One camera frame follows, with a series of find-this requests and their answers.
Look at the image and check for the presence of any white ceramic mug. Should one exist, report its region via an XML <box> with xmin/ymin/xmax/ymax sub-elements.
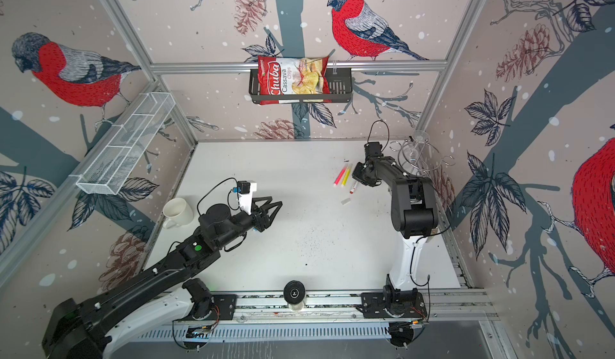
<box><xmin>163</xmin><ymin>197</ymin><xmax>194</xmax><ymax>229</ymax></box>

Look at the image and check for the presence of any chrome spiral glass holder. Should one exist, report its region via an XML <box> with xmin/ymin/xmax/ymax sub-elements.
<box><xmin>389</xmin><ymin>130</ymin><xmax>456</xmax><ymax>186</ymax></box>

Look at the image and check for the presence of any red cassava chips bag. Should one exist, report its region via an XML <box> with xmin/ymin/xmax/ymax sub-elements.
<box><xmin>256</xmin><ymin>56</ymin><xmax>330</xmax><ymax>105</ymax></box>

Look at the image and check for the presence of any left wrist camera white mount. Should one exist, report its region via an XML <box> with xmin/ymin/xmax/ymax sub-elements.
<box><xmin>235</xmin><ymin>181</ymin><xmax>257</xmax><ymax>215</ymax></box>

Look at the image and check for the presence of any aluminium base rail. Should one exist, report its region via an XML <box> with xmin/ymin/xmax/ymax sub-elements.
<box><xmin>102</xmin><ymin>289</ymin><xmax>501</xmax><ymax>324</ymax></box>

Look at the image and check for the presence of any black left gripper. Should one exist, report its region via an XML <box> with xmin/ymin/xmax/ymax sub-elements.
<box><xmin>215</xmin><ymin>195</ymin><xmax>283</xmax><ymax>250</ymax></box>

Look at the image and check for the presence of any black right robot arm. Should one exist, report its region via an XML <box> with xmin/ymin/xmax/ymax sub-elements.
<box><xmin>352</xmin><ymin>141</ymin><xmax>439</xmax><ymax>321</ymax></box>

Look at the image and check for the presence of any black round knob on rail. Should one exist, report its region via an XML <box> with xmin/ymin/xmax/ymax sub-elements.
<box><xmin>283</xmin><ymin>280</ymin><xmax>306</xmax><ymax>312</ymax></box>

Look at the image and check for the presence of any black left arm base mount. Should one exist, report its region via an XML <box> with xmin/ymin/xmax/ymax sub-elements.
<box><xmin>181</xmin><ymin>293</ymin><xmax>238</xmax><ymax>323</ymax></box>

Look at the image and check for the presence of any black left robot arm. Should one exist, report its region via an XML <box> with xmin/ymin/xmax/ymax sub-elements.
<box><xmin>42</xmin><ymin>197</ymin><xmax>283</xmax><ymax>358</ymax></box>

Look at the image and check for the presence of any yellow highlighter pen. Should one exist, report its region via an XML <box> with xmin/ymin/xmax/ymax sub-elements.
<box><xmin>340</xmin><ymin>163</ymin><xmax>352</xmax><ymax>186</ymax></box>

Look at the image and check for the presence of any white wire mesh shelf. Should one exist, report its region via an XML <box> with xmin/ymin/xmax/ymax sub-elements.
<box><xmin>76</xmin><ymin>92</ymin><xmax>176</xmax><ymax>195</ymax></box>

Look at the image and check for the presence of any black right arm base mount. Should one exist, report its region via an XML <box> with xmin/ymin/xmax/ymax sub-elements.
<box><xmin>356</xmin><ymin>289</ymin><xmax>428</xmax><ymax>319</ymax></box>

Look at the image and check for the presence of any aluminium frame crossbar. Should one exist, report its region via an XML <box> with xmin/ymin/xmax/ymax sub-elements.
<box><xmin>150</xmin><ymin>60</ymin><xmax>448</xmax><ymax>76</ymax></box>

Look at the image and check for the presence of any black wire wall basket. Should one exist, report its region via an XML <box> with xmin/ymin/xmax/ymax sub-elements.
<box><xmin>248</xmin><ymin>68</ymin><xmax>353</xmax><ymax>105</ymax></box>

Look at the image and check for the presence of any white marker pen red end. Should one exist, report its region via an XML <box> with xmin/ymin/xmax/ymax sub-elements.
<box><xmin>349</xmin><ymin>181</ymin><xmax>359</xmax><ymax>195</ymax></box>

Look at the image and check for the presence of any pink highlighter pen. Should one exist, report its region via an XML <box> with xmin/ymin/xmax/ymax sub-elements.
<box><xmin>333</xmin><ymin>164</ymin><xmax>348</xmax><ymax>186</ymax></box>

